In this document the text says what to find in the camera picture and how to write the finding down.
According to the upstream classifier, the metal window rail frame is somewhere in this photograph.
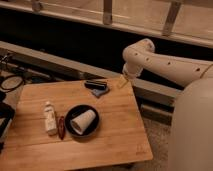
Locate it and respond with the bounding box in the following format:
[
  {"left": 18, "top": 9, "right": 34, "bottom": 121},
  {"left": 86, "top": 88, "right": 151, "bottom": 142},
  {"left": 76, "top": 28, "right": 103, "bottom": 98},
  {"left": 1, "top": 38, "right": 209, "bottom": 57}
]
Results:
[{"left": 0, "top": 0, "right": 213, "bottom": 48}]

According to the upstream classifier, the wooden cutting board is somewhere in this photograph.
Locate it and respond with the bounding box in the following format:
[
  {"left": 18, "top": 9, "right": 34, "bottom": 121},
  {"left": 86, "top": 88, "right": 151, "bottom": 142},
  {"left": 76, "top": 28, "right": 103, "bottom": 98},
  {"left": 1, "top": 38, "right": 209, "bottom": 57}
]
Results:
[{"left": 0, "top": 78, "right": 153, "bottom": 171}]

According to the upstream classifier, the white paper cup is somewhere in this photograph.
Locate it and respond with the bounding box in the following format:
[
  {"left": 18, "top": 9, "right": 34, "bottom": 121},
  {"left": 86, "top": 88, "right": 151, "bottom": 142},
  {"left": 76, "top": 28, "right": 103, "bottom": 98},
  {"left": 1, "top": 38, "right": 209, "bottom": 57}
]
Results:
[{"left": 71, "top": 110, "right": 96, "bottom": 135}]

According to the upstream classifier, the black rectangular block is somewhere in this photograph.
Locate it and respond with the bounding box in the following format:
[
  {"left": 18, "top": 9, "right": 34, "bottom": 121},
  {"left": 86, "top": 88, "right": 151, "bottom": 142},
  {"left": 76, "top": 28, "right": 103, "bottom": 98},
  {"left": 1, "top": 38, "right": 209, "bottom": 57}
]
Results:
[{"left": 84, "top": 80, "right": 107, "bottom": 90}]

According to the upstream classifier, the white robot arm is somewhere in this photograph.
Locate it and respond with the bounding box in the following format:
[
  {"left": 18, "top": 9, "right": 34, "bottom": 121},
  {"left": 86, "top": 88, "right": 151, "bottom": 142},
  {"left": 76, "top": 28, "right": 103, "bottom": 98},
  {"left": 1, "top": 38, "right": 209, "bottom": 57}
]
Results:
[{"left": 122, "top": 38, "right": 213, "bottom": 171}]

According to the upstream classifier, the black round ring object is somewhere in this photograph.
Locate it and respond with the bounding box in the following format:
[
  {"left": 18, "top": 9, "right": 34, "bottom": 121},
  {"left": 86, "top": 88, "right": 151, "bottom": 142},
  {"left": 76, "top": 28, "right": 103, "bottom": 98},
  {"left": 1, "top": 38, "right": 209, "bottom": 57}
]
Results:
[{"left": 0, "top": 75, "right": 25, "bottom": 92}]

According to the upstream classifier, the black equipment at left edge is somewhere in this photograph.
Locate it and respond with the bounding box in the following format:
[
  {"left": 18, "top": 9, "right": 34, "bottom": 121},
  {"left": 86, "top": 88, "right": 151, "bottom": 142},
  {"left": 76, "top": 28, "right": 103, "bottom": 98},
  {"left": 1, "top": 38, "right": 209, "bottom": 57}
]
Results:
[{"left": 0, "top": 90, "right": 15, "bottom": 152}]

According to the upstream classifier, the black round plate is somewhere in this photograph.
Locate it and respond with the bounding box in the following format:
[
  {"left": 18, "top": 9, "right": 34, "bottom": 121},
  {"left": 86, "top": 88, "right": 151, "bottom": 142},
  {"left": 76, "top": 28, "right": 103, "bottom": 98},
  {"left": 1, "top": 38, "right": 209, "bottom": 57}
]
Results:
[{"left": 65, "top": 105, "right": 100, "bottom": 137}]

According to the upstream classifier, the white plastic bottle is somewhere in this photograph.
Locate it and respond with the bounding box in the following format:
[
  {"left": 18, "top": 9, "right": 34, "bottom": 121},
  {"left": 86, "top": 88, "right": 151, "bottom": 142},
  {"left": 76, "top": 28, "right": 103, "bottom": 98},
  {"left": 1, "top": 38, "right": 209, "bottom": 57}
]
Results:
[{"left": 44, "top": 101, "right": 58, "bottom": 136}]

